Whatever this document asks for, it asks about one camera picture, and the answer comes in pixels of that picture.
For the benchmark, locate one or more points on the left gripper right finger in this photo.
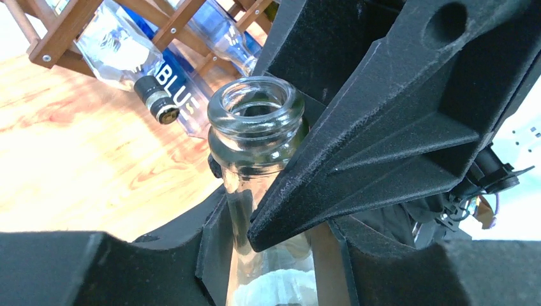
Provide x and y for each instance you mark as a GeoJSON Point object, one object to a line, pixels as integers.
{"type": "Point", "coordinates": [382, 271]}

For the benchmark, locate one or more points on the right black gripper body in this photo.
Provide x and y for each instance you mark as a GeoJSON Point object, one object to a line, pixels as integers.
{"type": "Point", "coordinates": [476, 197]}

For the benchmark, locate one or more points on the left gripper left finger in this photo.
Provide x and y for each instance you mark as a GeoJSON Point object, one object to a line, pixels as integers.
{"type": "Point", "coordinates": [97, 268]}

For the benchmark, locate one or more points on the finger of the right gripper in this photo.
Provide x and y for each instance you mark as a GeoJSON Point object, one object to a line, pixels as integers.
{"type": "Point", "coordinates": [407, 124]}
{"type": "Point", "coordinates": [316, 45]}

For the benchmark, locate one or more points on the small clear black-capped bottle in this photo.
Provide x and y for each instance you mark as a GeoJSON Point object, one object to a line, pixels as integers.
{"type": "Point", "coordinates": [104, 44]}

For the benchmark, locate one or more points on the blue labelled clear bottle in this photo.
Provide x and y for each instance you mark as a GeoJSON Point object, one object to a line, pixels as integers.
{"type": "Point", "coordinates": [165, 81]}

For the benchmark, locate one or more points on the brown wooden wine rack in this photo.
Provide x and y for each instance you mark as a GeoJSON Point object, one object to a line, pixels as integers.
{"type": "Point", "coordinates": [58, 40]}

